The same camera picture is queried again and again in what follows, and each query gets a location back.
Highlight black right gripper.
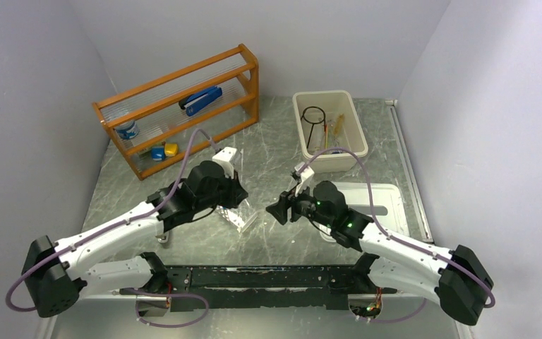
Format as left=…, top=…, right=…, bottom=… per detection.
left=266, top=179, right=334, bottom=229

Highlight clear plastic bag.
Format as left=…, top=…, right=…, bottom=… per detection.
left=216, top=206, right=258, bottom=234

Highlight colourful plastic spoons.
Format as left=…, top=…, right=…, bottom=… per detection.
left=323, top=122, right=335, bottom=149

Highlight black metal ring tripod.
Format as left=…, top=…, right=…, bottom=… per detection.
left=300, top=106, right=327, bottom=148

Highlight tan test tube brush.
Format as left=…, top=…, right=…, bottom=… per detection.
left=332, top=114, right=345, bottom=139

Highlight white bin lid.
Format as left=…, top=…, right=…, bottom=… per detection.
left=333, top=182, right=410, bottom=236

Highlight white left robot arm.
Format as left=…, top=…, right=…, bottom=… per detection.
left=18, top=160, right=248, bottom=318

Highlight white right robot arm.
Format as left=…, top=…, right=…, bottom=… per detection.
left=266, top=181, right=495, bottom=326

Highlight blue yellow small objects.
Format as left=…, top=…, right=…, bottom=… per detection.
left=150, top=143, right=179, bottom=162

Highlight beige stapler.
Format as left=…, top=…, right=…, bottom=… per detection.
left=156, top=233, right=169, bottom=244

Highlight orange wooden rack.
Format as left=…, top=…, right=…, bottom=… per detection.
left=92, top=44, right=260, bottom=180

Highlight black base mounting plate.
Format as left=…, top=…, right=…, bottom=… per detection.
left=141, top=264, right=378, bottom=312

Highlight blue stapler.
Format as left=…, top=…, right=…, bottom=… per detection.
left=178, top=86, right=223, bottom=117

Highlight blue white tape roll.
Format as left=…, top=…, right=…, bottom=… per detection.
left=114, top=120, right=140, bottom=140

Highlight beige plastic bin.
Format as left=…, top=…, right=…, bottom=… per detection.
left=292, top=90, right=368, bottom=173

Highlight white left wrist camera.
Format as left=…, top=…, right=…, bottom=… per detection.
left=212, top=147, right=238, bottom=179

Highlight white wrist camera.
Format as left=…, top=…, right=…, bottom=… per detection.
left=212, top=147, right=238, bottom=179
left=292, top=162, right=315, bottom=196

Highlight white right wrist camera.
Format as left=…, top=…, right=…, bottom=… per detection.
left=292, top=162, right=315, bottom=196

